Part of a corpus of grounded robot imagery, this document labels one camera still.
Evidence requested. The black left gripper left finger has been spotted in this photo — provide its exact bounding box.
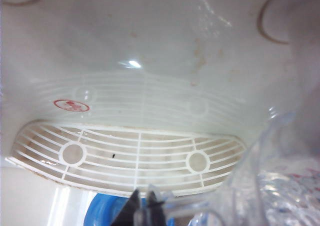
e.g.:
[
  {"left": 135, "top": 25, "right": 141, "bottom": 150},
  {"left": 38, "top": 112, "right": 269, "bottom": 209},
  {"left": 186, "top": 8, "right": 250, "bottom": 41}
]
[{"left": 115, "top": 188, "right": 141, "bottom": 226}]

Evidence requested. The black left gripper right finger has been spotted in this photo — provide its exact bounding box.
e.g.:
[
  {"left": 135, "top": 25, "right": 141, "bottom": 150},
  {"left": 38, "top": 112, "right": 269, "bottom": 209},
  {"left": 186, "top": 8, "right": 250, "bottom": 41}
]
[{"left": 146, "top": 184, "right": 168, "bottom": 226}]

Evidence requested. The white water dispenser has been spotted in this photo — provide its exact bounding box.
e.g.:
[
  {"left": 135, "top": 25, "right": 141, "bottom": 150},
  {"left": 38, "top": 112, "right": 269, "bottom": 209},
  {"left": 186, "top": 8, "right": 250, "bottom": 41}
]
[{"left": 0, "top": 0, "right": 320, "bottom": 226}]

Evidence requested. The blue round object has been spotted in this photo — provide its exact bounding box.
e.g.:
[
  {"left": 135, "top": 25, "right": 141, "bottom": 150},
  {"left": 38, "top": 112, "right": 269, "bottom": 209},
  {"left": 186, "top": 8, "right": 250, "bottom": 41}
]
[{"left": 83, "top": 192, "right": 176, "bottom": 226}]

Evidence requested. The white drip tray grille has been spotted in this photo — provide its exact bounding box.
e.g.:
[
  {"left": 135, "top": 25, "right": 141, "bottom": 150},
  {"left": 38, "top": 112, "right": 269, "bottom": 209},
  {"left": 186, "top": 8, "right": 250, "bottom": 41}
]
[{"left": 4, "top": 119, "right": 248, "bottom": 198}]

